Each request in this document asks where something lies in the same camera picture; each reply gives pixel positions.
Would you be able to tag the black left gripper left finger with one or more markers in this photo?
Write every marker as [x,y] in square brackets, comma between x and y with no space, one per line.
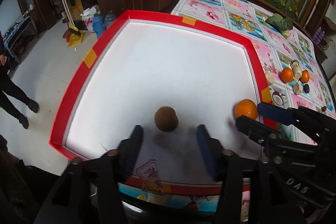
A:
[128,151]

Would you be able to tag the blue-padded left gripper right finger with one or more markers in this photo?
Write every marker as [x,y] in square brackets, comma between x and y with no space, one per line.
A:
[212,154]

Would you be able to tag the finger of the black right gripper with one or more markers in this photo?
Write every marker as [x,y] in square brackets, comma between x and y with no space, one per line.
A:
[256,131]

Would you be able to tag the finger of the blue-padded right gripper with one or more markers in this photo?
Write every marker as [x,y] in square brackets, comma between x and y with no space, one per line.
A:
[275,113]

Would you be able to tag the orange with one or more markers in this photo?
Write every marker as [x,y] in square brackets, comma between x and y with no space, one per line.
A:
[286,75]
[305,76]
[247,108]

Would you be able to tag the beige yam chunk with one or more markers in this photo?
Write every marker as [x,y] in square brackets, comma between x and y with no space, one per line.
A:
[269,78]
[297,88]

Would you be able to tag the brown kiwi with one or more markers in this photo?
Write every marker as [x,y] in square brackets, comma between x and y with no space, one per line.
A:
[166,119]

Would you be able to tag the colourful fruit-print tablecloth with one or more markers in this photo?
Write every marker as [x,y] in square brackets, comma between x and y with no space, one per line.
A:
[274,51]

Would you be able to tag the beige yam chunk by tray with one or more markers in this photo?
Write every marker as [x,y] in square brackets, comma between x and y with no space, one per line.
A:
[269,78]

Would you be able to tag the long beige yam piece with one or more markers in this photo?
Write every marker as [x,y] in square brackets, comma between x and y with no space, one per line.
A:
[297,72]

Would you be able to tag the purple bottles on shelf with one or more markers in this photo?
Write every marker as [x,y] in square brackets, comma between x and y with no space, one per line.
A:
[318,35]

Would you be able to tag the red and white tray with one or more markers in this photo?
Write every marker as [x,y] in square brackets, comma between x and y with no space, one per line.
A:
[147,60]

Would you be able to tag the green leafy vegetable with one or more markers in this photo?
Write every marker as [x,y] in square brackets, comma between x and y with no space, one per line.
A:
[283,25]

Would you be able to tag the yellow dustpan and broom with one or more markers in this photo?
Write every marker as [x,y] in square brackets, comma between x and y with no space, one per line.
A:
[73,35]

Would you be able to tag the blue thermos on floor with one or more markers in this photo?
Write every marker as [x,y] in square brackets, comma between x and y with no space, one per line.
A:
[98,25]

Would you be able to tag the person in dark clothes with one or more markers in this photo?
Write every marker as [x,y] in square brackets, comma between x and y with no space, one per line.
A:
[11,89]

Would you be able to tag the white bucket on floor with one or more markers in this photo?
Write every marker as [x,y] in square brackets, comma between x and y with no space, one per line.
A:
[87,17]

